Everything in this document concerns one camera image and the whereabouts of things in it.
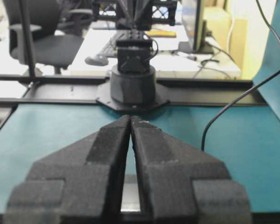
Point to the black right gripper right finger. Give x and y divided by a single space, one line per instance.
180 184

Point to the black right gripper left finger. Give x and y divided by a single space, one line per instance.
79 184

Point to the grey computer mouse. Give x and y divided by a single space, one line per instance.
96 60

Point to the black computer keyboard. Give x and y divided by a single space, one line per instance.
110 50

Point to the black office chair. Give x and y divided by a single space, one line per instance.
56 30

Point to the black computer monitor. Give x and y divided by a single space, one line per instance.
195 28

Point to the black aluminium frame rail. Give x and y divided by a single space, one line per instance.
75 90

